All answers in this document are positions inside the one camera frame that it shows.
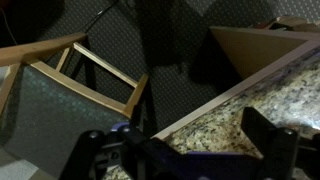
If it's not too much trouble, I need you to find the granite countertop with wood edge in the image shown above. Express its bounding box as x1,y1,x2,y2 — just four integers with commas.
151,25,320,141

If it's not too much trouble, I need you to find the black cable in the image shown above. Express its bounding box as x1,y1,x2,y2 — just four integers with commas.
79,0,120,34

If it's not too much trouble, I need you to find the wooden chair with grey seat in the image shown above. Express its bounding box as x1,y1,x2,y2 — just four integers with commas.
0,32,150,180

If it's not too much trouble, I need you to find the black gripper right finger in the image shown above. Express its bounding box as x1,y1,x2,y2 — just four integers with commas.
240,106,278,158

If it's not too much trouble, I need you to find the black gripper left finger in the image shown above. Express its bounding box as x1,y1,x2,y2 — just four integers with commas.
129,103,144,132

